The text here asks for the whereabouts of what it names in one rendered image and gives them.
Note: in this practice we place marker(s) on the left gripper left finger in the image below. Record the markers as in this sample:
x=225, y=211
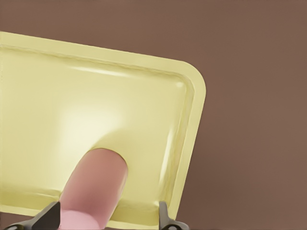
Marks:
x=45, y=218

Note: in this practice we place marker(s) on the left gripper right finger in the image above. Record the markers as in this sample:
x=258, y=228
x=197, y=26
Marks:
x=165, y=219

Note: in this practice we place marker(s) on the pink cylindrical tube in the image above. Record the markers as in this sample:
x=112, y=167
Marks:
x=96, y=184

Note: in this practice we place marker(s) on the pale yellow rectangular tray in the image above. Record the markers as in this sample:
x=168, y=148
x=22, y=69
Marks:
x=96, y=100

